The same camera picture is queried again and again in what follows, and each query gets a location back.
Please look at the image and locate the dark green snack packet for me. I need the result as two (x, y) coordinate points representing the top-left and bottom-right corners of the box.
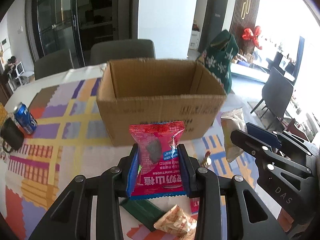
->
(120, 198), (165, 232)

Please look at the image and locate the red hawthorn snack packet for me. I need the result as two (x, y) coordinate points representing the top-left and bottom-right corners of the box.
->
(129, 121), (185, 199)

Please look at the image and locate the gold orange snack packet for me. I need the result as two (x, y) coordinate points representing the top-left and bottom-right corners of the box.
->
(153, 205), (197, 239)

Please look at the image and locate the red snack bar packet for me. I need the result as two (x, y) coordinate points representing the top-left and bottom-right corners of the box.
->
(190, 198), (200, 213)

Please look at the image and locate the small gold wrapped candy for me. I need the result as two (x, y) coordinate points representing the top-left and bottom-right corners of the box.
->
(201, 151), (212, 168)

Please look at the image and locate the white beige snack packet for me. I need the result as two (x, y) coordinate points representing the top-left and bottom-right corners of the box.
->
(220, 107), (247, 163)

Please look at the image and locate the dark chair at right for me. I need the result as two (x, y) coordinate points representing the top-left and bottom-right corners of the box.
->
(250, 67), (293, 130)

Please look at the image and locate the colourful patterned tablecloth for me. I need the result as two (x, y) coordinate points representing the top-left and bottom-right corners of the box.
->
(0, 63), (286, 240)

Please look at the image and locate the green knitted bag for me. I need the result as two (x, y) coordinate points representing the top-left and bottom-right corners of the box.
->
(196, 30), (239, 94)

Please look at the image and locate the cardboard box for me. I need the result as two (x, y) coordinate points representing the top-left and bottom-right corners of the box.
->
(97, 59), (227, 146)

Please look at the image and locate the red bow decoration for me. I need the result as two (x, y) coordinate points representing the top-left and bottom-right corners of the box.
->
(242, 25), (262, 50)

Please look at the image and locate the black mug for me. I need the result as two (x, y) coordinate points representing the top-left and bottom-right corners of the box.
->
(1, 118), (24, 153)

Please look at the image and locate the blue Pepsi can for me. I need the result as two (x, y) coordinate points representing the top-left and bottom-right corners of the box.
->
(14, 102), (37, 134)

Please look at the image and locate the yellow woven mat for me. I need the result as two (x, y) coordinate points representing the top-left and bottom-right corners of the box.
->
(0, 103), (8, 126)

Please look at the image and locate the grey chair behind table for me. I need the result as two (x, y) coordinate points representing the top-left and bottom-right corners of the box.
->
(90, 39), (156, 65)

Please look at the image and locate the grey chair far left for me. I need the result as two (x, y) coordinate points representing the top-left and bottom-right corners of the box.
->
(34, 49), (74, 80)

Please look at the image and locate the person sitting in background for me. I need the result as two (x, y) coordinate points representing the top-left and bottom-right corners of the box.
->
(2, 56), (17, 83)

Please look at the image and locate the black glass cabinet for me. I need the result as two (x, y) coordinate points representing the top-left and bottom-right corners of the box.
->
(31, 0), (139, 68)

